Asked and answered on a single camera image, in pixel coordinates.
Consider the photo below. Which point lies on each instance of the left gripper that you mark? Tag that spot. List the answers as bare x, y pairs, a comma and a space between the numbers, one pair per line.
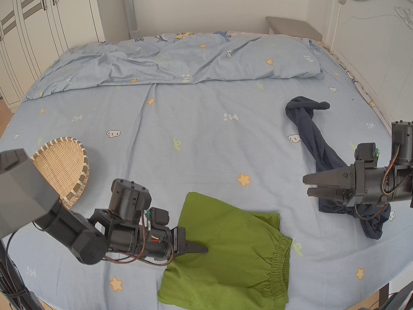
161, 247

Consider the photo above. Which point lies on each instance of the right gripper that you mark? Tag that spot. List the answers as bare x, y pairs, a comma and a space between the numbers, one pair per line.
371, 186

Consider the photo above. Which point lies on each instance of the green shorts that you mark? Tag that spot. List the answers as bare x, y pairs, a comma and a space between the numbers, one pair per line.
232, 247

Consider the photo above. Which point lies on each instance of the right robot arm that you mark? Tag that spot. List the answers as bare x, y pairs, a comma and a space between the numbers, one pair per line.
401, 140

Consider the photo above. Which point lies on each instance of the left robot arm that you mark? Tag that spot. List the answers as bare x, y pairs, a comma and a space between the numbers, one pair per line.
64, 224

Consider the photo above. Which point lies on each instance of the dark blue garment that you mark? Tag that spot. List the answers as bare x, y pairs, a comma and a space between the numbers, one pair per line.
309, 131

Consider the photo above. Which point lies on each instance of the bed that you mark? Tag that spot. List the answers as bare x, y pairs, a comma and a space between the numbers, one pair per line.
193, 134

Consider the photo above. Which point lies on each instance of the round woven basket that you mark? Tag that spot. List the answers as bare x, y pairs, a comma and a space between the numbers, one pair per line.
61, 166

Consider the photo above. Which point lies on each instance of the grey bedside table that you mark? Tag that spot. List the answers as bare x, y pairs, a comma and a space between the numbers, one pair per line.
290, 26

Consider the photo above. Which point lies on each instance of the pale blue quilt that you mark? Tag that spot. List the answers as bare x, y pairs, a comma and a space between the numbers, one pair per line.
193, 63

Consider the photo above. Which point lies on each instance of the white wardrobe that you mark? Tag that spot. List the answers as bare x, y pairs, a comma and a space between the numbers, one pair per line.
32, 27

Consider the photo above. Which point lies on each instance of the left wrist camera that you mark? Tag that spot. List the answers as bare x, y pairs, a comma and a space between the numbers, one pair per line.
159, 218

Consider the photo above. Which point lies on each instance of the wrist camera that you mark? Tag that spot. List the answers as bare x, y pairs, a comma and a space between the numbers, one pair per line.
159, 218
364, 153

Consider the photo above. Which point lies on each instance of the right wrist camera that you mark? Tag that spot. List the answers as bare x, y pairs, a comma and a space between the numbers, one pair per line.
364, 153

